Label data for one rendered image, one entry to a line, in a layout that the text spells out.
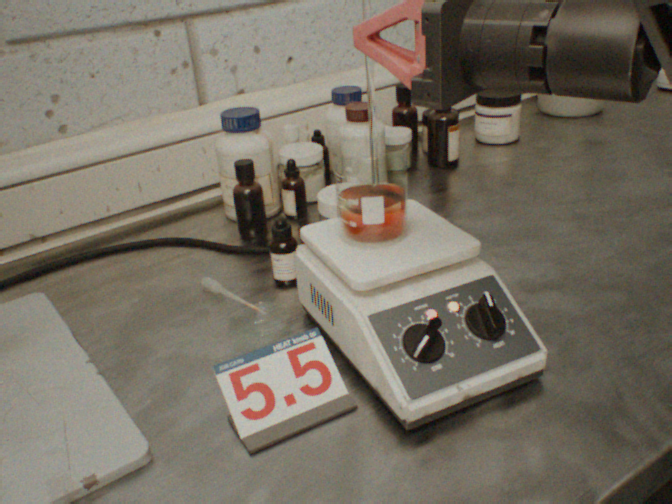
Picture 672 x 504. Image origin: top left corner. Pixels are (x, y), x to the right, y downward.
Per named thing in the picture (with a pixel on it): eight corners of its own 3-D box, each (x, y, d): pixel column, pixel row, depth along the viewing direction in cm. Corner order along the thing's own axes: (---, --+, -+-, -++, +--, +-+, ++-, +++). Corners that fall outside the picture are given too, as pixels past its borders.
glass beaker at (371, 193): (426, 236, 58) (425, 141, 55) (373, 263, 55) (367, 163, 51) (370, 214, 63) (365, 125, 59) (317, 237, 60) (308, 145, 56)
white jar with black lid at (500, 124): (486, 128, 109) (488, 84, 106) (526, 134, 105) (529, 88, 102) (466, 141, 104) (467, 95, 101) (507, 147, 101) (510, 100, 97)
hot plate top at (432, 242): (486, 254, 56) (487, 244, 55) (356, 295, 52) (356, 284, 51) (410, 205, 66) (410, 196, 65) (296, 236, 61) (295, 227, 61)
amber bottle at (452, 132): (427, 168, 96) (426, 91, 90) (427, 157, 99) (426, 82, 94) (459, 167, 95) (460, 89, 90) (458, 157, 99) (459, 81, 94)
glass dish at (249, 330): (253, 364, 58) (249, 343, 57) (219, 338, 62) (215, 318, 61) (304, 337, 61) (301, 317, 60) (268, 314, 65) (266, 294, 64)
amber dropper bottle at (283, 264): (271, 274, 72) (263, 213, 69) (299, 269, 72) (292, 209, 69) (275, 287, 69) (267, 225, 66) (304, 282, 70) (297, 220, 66)
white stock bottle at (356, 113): (373, 196, 88) (369, 114, 83) (334, 189, 91) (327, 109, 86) (395, 180, 93) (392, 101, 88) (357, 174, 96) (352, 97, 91)
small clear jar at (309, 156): (277, 204, 88) (271, 156, 85) (291, 187, 93) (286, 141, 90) (319, 206, 87) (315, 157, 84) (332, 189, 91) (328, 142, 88)
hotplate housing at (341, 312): (549, 379, 53) (557, 292, 50) (405, 438, 49) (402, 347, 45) (404, 264, 72) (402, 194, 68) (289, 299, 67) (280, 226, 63)
